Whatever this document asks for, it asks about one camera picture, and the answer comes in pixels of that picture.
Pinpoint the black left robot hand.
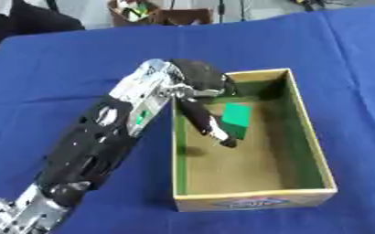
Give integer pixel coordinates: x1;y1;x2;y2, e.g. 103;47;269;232
166;58;239;149

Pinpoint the brown cardboard box with items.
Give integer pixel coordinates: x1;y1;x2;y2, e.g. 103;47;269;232
105;0;215;27

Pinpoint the green rectangular block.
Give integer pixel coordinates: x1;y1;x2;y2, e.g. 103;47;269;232
218;102;253;141

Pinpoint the tan cardboard box green inside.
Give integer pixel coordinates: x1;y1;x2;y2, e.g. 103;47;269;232
169;68;340;213

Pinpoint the black tripod leg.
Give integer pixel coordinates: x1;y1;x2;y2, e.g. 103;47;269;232
216;0;226;24
239;0;249;22

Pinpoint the person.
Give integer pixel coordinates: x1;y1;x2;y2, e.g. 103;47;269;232
0;0;87;67

